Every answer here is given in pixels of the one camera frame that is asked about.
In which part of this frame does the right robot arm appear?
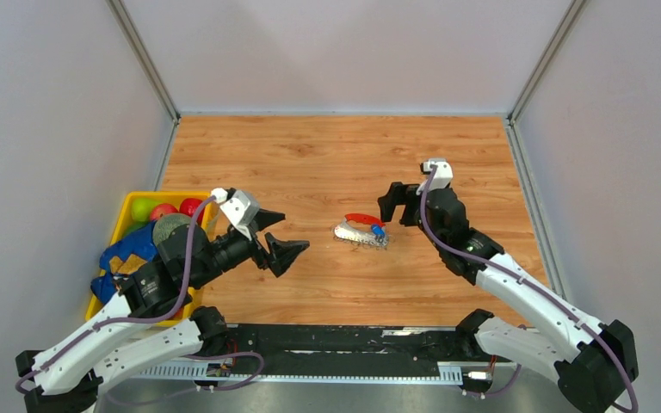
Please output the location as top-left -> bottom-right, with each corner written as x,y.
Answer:
378,182 -> 639,412

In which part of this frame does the blue snack bag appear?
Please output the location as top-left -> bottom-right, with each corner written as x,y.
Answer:
90,221 -> 158,304

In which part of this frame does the red tomato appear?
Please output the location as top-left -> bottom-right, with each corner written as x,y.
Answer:
178,198 -> 206,225

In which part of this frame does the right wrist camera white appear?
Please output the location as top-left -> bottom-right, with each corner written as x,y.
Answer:
417,157 -> 454,195

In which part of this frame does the white slotted cable duct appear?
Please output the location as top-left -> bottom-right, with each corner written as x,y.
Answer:
132,354 -> 463,385

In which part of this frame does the red apple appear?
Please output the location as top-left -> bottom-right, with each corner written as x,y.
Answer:
149,203 -> 178,221

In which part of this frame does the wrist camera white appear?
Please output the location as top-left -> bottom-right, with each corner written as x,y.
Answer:
417,157 -> 454,195
210,188 -> 260,240

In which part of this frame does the green apple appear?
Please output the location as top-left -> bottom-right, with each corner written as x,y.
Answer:
130,197 -> 161,223

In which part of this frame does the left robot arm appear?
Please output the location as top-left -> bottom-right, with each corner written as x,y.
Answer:
15,209 -> 310,412

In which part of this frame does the blue tag key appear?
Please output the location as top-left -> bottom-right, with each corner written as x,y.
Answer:
370,224 -> 386,242

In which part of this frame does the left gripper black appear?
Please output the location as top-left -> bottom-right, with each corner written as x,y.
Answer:
192,208 -> 312,287

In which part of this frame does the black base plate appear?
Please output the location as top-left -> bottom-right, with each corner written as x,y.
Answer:
196,324 -> 492,371

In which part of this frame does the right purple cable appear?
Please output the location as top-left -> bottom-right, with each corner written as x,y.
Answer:
418,166 -> 640,413

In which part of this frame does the netted melon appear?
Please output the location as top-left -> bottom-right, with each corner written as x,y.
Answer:
151,213 -> 191,247

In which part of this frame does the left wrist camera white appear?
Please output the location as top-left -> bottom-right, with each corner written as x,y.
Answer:
210,188 -> 260,240

